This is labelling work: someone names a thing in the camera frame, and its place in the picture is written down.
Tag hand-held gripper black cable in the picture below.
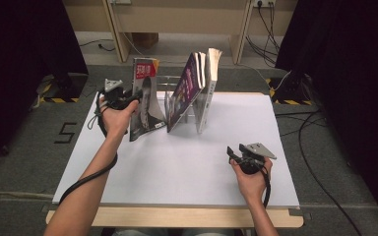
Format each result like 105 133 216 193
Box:
260 173 273 208
58 92 119 205

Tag clear acrylic magazine rack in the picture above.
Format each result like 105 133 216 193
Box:
151 75 211 127

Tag long black cable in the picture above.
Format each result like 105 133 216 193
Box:
297 110 363 236

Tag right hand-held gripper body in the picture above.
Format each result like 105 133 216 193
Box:
236 142 278 175

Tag beige wooden desk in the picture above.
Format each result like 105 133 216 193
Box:
62 0 299 65

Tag black cable with plug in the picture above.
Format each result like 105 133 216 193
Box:
79 38 116 53

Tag left hand-held gripper black cable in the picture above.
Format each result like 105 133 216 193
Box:
58 92 119 205

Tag black stand base striped tape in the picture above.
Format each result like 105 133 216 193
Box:
265 75 313 106
40 73 90 103

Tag black curtain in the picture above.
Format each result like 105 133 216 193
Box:
0 0 90 175
275 0 378 230

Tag right hand-held gripper black cable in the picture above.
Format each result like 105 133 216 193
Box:
260 173 273 208

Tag person's right hand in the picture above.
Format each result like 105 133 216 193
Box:
229 157 274 206

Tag black cable bundle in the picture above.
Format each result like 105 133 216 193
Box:
245 1 282 68

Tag black cables on carpet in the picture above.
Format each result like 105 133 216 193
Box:
275 111 329 138

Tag white magazine with picture grid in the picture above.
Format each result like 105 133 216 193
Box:
194 47 223 134

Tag white board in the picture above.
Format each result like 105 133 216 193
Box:
52 90 300 208

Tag thin white cable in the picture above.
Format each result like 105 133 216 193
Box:
121 31 292 92

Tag black and red magazine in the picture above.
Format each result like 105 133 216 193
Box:
129 57 167 143

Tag white wall socket with plugs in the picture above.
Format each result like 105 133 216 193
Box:
253 0 277 8

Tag person's left hand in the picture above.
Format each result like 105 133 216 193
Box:
98 97 140 139

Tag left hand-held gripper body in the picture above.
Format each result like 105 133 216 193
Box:
103 78 129 110

